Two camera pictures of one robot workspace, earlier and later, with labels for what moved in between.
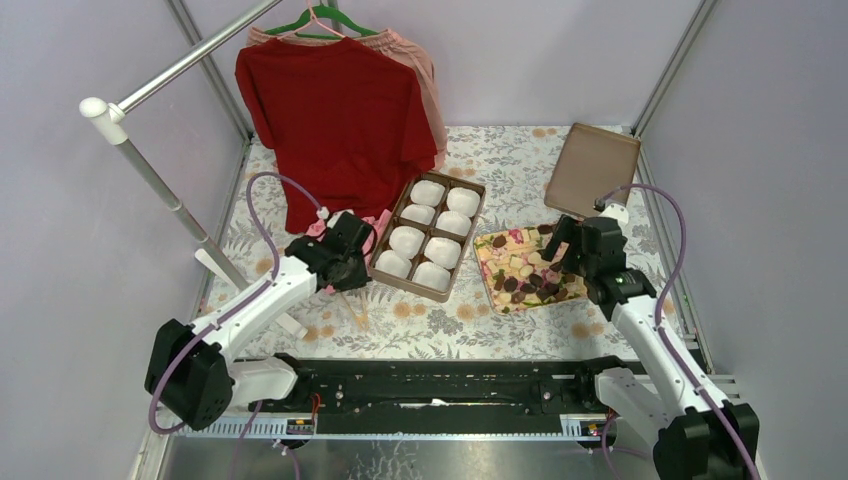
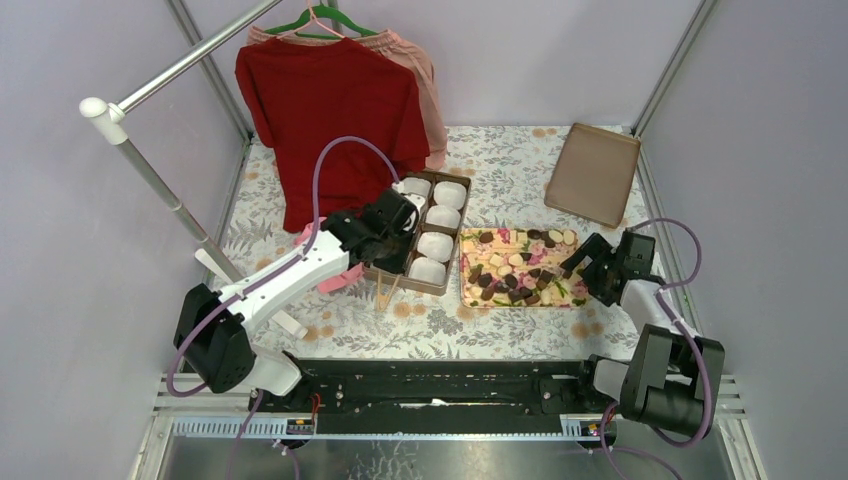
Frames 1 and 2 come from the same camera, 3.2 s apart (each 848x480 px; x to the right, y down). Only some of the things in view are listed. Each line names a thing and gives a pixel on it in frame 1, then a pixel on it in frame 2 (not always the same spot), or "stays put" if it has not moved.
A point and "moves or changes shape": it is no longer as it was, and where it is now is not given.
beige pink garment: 391,42 stays put
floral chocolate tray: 515,273 moves or changes shape
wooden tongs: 362,320 to 379,308
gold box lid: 590,164 stays put
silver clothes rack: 112,121 stays put
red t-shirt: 343,117 stays put
